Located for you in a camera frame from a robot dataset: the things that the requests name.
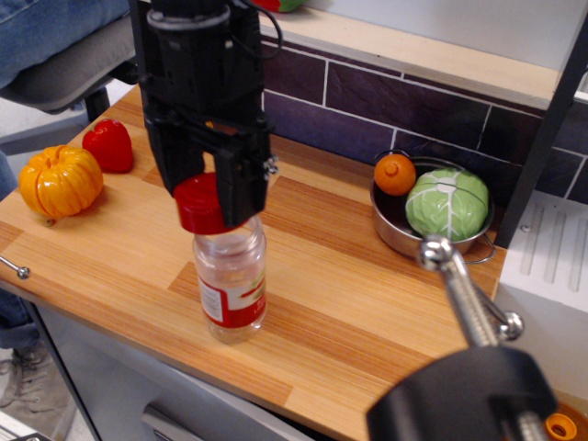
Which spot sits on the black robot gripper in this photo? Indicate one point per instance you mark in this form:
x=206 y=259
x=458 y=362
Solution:
x=202 y=77

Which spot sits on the red plastic cap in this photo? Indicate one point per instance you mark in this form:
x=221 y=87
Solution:
x=199 y=207

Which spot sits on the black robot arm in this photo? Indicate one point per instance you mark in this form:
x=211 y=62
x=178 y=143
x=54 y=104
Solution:
x=201 y=69

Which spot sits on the clear plastic spice jar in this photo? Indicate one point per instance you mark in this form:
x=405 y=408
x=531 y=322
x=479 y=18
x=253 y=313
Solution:
x=231 y=270

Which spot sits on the red toy bell pepper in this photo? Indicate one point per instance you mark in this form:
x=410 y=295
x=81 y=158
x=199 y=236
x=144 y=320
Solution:
x=110 y=144

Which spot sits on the orange toy pumpkin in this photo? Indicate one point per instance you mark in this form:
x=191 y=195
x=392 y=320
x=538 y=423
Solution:
x=61 y=181

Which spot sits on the grey office chair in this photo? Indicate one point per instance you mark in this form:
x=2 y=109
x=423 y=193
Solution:
x=79 y=74

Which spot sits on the red green toy on shelf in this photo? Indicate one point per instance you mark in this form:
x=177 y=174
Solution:
x=280 y=6

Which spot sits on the small steel pot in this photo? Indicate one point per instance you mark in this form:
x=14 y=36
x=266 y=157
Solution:
x=390 y=221

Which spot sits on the orange toy fruit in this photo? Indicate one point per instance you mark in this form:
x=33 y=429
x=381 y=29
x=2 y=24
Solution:
x=395 y=174

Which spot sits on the person leg in jeans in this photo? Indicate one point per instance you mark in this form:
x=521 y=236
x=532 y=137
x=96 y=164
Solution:
x=33 y=31

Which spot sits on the green toy cabbage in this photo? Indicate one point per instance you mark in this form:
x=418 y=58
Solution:
x=448 y=201

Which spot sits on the grey sneaker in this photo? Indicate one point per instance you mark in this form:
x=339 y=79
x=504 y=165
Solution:
x=35 y=388

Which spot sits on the grey wooden shelf unit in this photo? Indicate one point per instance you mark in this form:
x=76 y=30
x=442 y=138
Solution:
x=356 y=89

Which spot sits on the white toy sink drainer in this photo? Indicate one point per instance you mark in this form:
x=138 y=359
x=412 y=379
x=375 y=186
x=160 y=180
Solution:
x=547 y=256

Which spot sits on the black and steel clamp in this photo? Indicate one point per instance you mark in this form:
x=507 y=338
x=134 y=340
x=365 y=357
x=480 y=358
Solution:
x=486 y=392

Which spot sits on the steel clamp handle left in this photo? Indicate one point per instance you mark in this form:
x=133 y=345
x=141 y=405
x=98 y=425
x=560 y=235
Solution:
x=21 y=271

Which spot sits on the grey drawer handle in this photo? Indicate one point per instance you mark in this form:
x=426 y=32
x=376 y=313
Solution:
x=160 y=426

